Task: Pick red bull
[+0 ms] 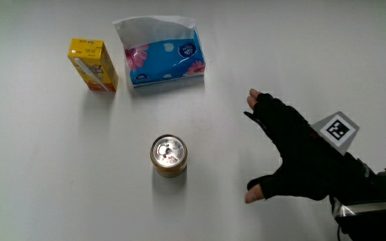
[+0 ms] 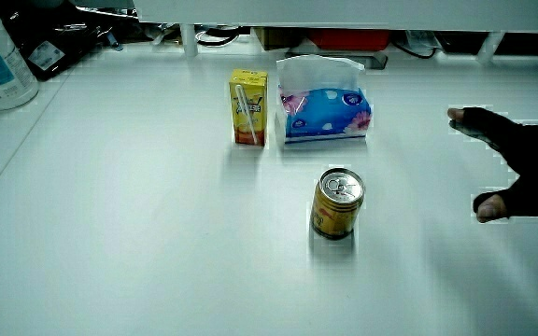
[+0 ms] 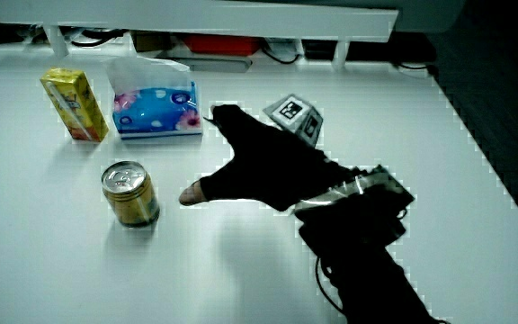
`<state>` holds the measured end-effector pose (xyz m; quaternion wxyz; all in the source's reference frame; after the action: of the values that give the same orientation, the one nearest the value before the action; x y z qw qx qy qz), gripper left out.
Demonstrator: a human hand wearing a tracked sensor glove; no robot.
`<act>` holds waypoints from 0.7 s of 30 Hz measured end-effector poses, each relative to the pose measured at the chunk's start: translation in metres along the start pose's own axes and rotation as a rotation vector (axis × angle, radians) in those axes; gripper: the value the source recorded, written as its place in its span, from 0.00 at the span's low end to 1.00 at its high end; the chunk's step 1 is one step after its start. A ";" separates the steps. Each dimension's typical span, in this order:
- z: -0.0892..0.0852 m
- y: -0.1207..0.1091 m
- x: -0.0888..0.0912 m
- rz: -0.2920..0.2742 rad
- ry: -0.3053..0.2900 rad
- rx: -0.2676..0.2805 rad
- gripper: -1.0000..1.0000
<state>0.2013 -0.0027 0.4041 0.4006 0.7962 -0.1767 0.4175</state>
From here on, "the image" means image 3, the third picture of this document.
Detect person's right hand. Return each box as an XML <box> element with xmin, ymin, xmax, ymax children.
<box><xmin>178</xmin><ymin>93</ymin><xmax>360</xmax><ymax>213</ymax></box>

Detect gold red bull can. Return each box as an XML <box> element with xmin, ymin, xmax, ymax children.
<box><xmin>101</xmin><ymin>160</ymin><xmax>161</xmax><ymax>229</ymax></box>

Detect grey flat device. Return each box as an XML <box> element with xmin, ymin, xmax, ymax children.
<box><xmin>168</xmin><ymin>55</ymin><xmax>254</xmax><ymax>75</ymax></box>

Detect blue floral tissue pack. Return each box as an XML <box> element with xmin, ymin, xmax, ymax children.
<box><xmin>104</xmin><ymin>56</ymin><xmax>204</xmax><ymax>140</ymax></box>

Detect red box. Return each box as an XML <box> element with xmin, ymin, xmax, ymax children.
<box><xmin>182</xmin><ymin>33</ymin><xmax>263</xmax><ymax>58</ymax></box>

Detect white desk shelf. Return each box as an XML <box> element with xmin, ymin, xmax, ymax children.
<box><xmin>0</xmin><ymin>0</ymin><xmax>400</xmax><ymax>71</ymax></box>

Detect brown box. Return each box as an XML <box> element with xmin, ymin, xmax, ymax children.
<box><xmin>130</xmin><ymin>30</ymin><xmax>174</xmax><ymax>53</ymax></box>

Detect yellow drink carton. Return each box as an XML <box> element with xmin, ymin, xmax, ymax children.
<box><xmin>39</xmin><ymin>67</ymin><xmax>111</xmax><ymax>144</ymax></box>

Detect thin black glove cable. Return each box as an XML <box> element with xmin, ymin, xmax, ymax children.
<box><xmin>314</xmin><ymin>256</ymin><xmax>346</xmax><ymax>317</ymax></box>

